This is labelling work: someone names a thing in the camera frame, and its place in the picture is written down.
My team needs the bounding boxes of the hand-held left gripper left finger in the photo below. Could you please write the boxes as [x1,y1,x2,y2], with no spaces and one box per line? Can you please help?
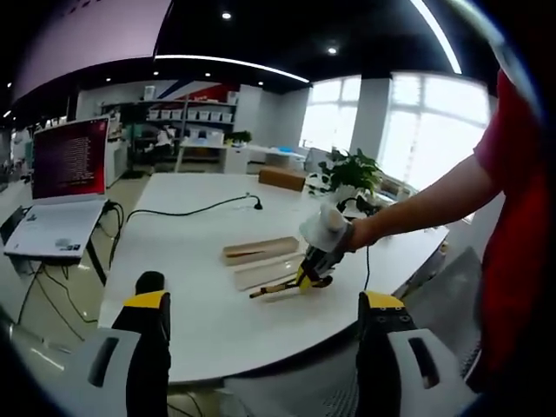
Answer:
[64,290,172,417]

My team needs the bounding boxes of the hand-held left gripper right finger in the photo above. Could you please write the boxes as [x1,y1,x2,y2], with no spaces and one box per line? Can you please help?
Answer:
[355,290,483,417]

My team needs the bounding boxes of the wooden chopsticks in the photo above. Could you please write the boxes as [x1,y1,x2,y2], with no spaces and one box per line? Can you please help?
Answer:
[248,275,335,300]

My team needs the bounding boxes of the beige cutlery case lid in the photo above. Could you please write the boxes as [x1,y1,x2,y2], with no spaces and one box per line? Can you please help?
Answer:
[233,255,308,293]

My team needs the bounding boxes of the beige cutlery case base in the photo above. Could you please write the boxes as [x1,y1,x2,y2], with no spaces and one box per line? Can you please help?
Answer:
[222,235,301,268]

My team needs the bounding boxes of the slender wooden utensil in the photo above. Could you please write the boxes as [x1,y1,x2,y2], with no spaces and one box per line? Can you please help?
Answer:
[226,244,280,258]

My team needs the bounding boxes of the dark curved band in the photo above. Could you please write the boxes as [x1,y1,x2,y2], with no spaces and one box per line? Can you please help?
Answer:
[341,196,384,217]

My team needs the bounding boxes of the green potted plant white pot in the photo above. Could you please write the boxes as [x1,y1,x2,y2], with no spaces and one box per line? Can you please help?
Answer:
[318,148,384,205]

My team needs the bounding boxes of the black computer mouse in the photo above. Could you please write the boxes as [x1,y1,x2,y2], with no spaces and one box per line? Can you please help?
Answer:
[135,270,167,295]

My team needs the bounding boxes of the brown cardboard box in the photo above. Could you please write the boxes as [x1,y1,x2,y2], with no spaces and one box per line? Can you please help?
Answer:
[258,167,307,193]

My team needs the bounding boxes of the grey mesh office chair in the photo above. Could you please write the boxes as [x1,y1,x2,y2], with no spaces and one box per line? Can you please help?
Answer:
[221,246,484,417]

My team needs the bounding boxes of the small green plant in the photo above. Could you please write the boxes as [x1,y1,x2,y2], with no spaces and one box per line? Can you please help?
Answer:
[224,130,254,147]

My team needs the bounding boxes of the person's red shirt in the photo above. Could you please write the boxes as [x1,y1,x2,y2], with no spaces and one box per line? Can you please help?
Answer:
[472,69,553,386]

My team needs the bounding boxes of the shelf with white bins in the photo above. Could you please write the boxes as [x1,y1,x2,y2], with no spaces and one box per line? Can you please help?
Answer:
[101,98,239,134]

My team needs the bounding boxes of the curved ceiling light strip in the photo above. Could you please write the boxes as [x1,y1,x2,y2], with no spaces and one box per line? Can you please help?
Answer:
[154,54,310,84]

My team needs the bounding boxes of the white laptop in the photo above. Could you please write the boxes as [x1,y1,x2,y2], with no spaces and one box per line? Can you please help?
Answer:
[3,116,110,262]

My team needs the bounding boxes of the black cables under laptop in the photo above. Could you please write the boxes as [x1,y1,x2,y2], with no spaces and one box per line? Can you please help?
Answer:
[16,202,126,344]

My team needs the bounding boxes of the black cable with plug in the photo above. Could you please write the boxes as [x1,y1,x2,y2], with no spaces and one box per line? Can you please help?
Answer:
[124,195,265,234]

